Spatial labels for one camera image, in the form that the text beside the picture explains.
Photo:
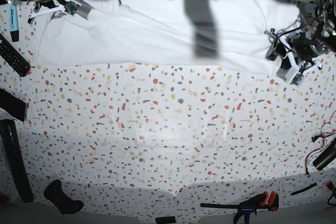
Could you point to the black game controller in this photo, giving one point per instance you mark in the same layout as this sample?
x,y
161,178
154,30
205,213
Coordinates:
x,y
65,205

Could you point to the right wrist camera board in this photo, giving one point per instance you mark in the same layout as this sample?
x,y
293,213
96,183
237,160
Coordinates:
x,y
71,8

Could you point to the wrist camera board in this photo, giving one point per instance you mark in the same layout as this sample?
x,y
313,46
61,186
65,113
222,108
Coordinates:
x,y
71,8
297,79

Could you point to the terrazzo pattern tablecloth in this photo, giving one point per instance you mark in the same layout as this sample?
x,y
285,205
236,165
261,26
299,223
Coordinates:
x,y
148,108

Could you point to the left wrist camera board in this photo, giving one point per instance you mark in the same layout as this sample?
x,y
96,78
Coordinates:
x,y
297,79

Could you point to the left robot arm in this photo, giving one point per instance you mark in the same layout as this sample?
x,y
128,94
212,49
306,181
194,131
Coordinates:
x,y
320,25

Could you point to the blue highlighter pen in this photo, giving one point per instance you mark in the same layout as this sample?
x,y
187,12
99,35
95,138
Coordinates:
x,y
14,28

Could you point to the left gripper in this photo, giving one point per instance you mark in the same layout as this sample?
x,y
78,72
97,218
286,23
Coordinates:
x,y
302,51

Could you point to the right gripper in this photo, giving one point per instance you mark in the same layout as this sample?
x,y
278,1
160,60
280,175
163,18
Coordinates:
x,y
43,7

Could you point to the black remote control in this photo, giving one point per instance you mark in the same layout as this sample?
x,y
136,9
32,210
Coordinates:
x,y
14,58

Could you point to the small black box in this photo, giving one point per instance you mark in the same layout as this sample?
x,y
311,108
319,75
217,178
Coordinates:
x,y
165,220

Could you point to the white T-shirt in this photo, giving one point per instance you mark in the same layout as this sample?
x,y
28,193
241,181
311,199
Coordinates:
x,y
157,32

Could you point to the black orange bar clamp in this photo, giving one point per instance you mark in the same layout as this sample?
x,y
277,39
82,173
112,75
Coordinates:
x,y
250,206

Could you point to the black cylinder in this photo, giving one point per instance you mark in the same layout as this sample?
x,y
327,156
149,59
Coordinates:
x,y
326,157

